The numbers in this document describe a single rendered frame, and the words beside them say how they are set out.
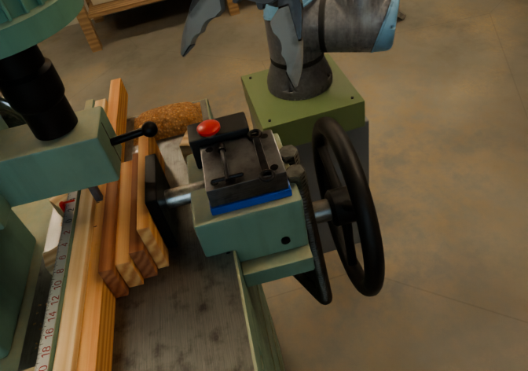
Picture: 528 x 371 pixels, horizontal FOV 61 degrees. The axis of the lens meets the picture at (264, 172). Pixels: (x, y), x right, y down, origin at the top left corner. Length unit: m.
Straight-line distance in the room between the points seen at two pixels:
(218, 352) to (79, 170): 0.26
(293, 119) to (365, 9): 0.32
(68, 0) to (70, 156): 0.18
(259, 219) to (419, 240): 1.22
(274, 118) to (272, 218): 0.69
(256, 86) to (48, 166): 0.88
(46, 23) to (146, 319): 0.33
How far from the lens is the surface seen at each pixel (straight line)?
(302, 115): 1.21
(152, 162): 0.60
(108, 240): 0.58
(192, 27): 0.57
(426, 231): 1.75
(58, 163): 0.57
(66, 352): 0.53
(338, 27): 1.16
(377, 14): 1.15
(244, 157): 0.55
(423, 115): 2.25
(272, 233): 0.57
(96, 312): 0.55
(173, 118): 0.79
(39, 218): 0.93
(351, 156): 0.61
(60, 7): 0.47
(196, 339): 0.53
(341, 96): 1.27
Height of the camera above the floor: 1.35
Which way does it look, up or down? 43 degrees down
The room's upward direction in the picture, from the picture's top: 13 degrees counter-clockwise
